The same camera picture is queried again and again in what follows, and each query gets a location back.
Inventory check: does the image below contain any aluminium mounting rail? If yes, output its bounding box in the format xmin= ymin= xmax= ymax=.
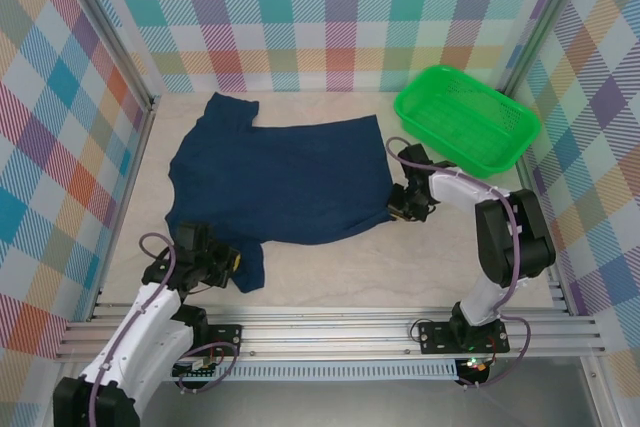
xmin=53 ymin=304 xmax=606 ymax=361

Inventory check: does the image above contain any aluminium side rail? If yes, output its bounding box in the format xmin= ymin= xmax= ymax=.
xmin=87 ymin=94 xmax=161 ymax=323
xmin=514 ymin=156 xmax=574 ymax=318

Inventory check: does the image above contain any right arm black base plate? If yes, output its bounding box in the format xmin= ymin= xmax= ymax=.
xmin=417 ymin=319 xmax=511 ymax=356

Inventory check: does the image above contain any grey metal panel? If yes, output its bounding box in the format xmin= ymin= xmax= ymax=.
xmin=64 ymin=359 xmax=601 ymax=427

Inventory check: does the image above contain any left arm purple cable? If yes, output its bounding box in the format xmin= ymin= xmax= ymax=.
xmin=87 ymin=231 xmax=242 ymax=427

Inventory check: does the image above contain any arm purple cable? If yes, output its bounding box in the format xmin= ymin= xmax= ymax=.
xmin=87 ymin=231 xmax=242 ymax=427
xmin=384 ymin=136 xmax=532 ymax=391

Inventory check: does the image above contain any blue t-shirt white print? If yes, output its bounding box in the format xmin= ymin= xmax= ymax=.
xmin=164 ymin=91 xmax=396 ymax=296

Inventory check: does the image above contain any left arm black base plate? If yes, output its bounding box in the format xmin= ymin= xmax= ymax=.
xmin=151 ymin=324 xmax=243 ymax=359

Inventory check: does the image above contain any aluminium frame post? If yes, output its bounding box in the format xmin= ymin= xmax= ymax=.
xmin=497 ymin=0 xmax=591 ymax=103
xmin=49 ymin=0 xmax=160 ymax=111

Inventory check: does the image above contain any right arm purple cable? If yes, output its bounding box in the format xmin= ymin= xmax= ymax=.
xmin=384 ymin=136 xmax=532 ymax=391

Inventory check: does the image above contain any slotted grey cable duct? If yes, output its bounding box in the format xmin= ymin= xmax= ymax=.
xmin=79 ymin=359 xmax=461 ymax=382

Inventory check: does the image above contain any green plastic basket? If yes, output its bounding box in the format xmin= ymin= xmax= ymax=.
xmin=393 ymin=64 xmax=542 ymax=179

